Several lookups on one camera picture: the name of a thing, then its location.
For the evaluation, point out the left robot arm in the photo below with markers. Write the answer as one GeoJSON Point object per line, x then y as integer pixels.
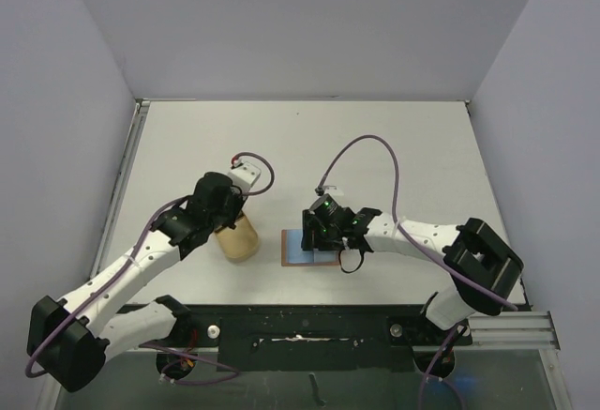
{"type": "Point", "coordinates": [71, 338]}

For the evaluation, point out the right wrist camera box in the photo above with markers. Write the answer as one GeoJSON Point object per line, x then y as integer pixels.
{"type": "Point", "coordinates": [332, 190]}

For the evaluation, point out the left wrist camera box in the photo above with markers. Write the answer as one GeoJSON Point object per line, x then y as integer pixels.
{"type": "Point", "coordinates": [244, 175]}

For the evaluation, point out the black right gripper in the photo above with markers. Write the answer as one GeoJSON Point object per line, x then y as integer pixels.
{"type": "Point", "coordinates": [310, 230]}

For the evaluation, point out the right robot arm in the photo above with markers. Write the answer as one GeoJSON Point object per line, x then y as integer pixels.
{"type": "Point", "coordinates": [483, 268]}

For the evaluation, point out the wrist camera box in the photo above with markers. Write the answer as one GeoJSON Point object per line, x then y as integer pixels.
{"type": "Point", "coordinates": [244, 175]}
{"type": "Point", "coordinates": [332, 190]}

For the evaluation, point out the wooden card tray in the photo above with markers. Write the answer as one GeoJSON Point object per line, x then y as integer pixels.
{"type": "Point", "coordinates": [241, 242]}

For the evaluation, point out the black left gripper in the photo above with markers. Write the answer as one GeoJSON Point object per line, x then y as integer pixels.
{"type": "Point", "coordinates": [236, 195]}

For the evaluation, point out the tan leather card holder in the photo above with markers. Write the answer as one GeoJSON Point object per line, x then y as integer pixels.
{"type": "Point", "coordinates": [293, 255]}

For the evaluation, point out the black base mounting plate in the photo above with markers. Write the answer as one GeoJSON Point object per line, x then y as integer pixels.
{"type": "Point", "coordinates": [302, 338]}

